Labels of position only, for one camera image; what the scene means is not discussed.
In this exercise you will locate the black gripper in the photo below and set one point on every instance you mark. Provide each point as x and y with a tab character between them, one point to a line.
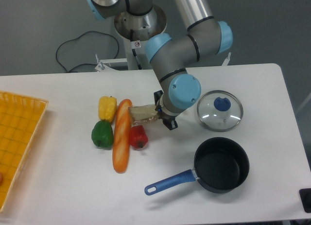
168	118

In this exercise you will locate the bagged toast bread slice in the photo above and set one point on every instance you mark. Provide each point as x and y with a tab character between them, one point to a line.
142	115

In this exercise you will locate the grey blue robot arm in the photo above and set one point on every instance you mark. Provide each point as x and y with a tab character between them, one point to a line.
180	89

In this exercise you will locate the red bell pepper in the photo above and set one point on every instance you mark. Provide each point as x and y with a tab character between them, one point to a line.
137	137

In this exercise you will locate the glass pot lid blue knob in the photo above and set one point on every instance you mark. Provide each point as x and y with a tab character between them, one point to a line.
219	111

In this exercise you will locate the yellow bell pepper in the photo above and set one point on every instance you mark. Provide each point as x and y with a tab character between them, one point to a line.
107	108

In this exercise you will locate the orange baguette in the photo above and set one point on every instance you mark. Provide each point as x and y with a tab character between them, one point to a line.
121	146

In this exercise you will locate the green bell pepper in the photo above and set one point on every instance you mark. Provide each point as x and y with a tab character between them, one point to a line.
102	134

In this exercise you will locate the yellow wicker basket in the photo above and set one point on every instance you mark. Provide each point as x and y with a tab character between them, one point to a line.
20	117

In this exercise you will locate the black box at table edge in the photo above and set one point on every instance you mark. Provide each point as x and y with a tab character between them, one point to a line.
305	196

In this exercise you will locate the black saucepan blue handle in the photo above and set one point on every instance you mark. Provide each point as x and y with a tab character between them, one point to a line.
220	166

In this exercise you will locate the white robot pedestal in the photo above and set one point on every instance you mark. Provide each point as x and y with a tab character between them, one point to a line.
136	52

